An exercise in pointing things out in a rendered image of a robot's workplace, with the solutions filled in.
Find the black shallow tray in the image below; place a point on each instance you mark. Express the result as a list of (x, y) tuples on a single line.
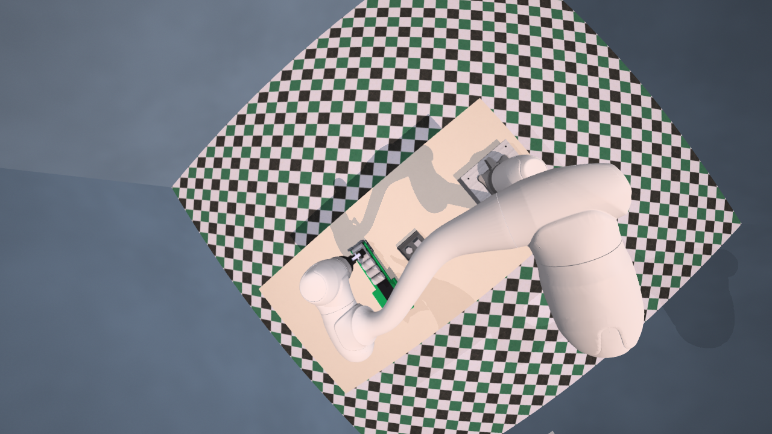
[(409, 242)]

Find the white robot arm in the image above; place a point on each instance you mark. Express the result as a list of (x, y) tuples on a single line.
[(566, 216)]

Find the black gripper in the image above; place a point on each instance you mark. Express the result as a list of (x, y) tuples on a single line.
[(353, 258)]

